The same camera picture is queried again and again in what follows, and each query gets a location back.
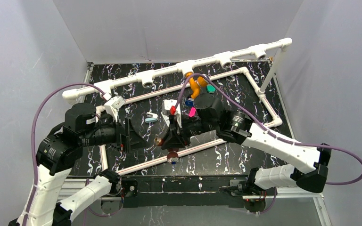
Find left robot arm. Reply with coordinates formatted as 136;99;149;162
9;103;147;226

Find teal green eraser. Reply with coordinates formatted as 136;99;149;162
206;84;216;94

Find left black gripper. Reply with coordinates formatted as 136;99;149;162
82;113;150;152

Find brown plastic faucet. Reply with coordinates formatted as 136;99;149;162
154;137;179;165

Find orange plastic faucet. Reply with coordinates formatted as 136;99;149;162
184;72;209;99

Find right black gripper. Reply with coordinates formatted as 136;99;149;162
160;114;217;149

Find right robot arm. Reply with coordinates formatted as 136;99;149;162
156;93;331;195

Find black front base bar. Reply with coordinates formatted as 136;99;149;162
122;175;247;208

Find white PVC pipe frame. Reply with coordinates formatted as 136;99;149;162
73;38;292;176

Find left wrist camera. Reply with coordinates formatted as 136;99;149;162
101;93;125;122

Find small white teal clip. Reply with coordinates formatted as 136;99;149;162
144;112;158;123

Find pink plastic clip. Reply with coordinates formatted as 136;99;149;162
188;107;197;117

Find blue stapler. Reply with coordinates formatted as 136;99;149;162
184;98;194;107

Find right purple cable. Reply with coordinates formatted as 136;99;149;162
177;73;362;216

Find aluminium frame rail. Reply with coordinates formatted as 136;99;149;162
56;62;331;226

